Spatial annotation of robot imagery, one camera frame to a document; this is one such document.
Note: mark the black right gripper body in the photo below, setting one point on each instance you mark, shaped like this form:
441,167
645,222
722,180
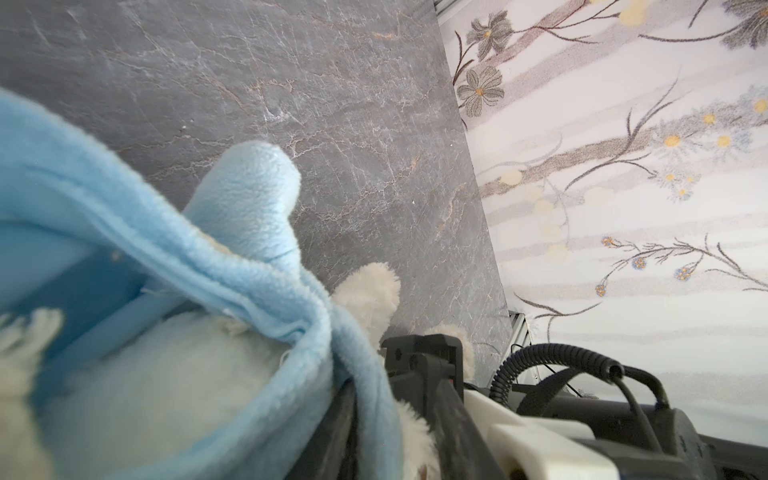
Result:
418,364

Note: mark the white plush teddy bear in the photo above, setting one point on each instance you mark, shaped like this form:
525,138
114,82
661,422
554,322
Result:
181,380

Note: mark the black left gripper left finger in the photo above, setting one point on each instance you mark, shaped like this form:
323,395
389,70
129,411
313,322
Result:
332,451

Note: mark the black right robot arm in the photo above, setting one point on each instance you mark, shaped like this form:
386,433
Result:
556,411

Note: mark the aluminium corner post right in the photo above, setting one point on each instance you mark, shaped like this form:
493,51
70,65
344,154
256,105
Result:
520,337

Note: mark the light blue fleece hoodie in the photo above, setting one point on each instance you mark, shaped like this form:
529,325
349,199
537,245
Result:
84,233

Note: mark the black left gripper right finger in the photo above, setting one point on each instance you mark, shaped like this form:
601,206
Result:
463,454

